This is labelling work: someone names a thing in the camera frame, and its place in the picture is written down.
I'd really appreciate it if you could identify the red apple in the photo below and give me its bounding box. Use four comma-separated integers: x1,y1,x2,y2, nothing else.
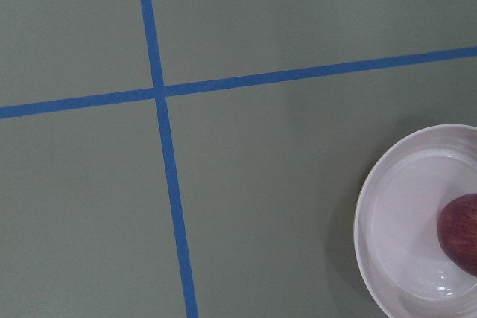
437,194,476,276

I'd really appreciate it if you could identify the pink plate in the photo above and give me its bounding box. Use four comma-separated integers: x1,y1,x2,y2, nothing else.
353,124,476,317

